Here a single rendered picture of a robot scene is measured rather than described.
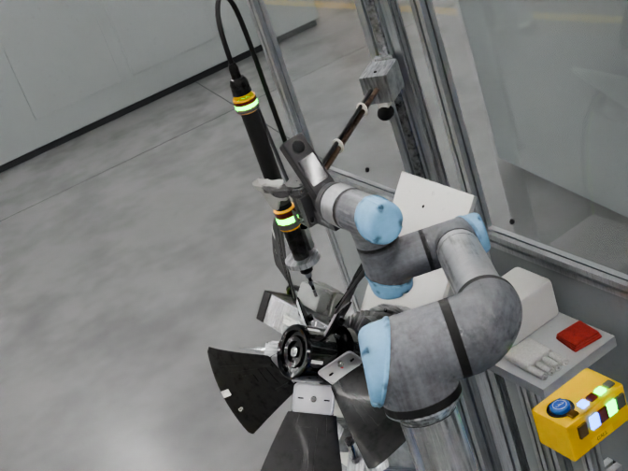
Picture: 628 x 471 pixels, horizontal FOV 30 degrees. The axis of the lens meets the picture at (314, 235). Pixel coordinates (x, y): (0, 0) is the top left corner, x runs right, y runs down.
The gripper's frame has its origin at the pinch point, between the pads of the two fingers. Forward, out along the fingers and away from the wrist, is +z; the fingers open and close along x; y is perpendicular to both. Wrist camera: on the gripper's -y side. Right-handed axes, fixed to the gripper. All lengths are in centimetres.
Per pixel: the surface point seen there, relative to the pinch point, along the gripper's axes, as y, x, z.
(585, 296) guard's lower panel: 75, 70, 6
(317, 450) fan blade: 63, -12, 2
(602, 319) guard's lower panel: 81, 70, 2
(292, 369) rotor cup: 47.4, -7.5, 9.8
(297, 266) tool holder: 20.0, -3.1, -1.5
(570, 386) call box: 59, 31, -32
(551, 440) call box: 65, 21, -34
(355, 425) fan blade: 51, -8, -14
